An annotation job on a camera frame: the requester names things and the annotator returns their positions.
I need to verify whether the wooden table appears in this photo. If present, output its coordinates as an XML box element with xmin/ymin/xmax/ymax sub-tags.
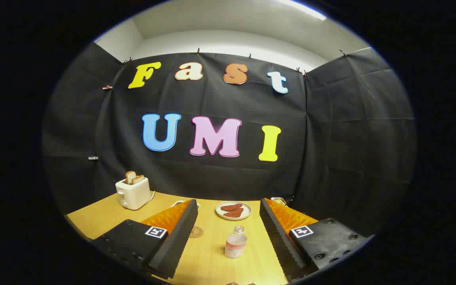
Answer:
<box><xmin>66</xmin><ymin>192</ymin><xmax>292</xmax><ymax>285</ymax></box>

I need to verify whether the white divided snack tray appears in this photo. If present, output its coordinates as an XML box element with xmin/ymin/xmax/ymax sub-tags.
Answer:
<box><xmin>171</xmin><ymin>200</ymin><xmax>201</xmax><ymax>210</ymax></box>

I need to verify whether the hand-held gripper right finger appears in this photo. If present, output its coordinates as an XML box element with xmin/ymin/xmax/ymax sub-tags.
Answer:
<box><xmin>260</xmin><ymin>198</ymin><xmax>371</xmax><ymax>282</ymax></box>

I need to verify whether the white round plate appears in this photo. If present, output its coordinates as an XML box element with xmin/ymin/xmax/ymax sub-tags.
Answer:
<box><xmin>215</xmin><ymin>201</ymin><xmax>252</xmax><ymax>220</ymax></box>

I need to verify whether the black backdrop cloth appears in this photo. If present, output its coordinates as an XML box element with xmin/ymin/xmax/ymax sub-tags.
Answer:
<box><xmin>42</xmin><ymin>42</ymin><xmax>416</xmax><ymax>238</ymax></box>

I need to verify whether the cream toaster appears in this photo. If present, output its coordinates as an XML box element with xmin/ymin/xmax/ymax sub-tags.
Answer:
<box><xmin>115</xmin><ymin>177</ymin><xmax>151</xmax><ymax>211</ymax></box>

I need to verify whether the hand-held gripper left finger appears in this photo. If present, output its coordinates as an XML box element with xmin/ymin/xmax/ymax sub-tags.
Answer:
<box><xmin>91</xmin><ymin>199</ymin><xmax>199</xmax><ymax>279</ymax></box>

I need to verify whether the clear juice bottle pink label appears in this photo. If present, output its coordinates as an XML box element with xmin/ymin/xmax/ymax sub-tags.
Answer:
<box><xmin>225</xmin><ymin>226</ymin><xmax>248</xmax><ymax>259</ymax></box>

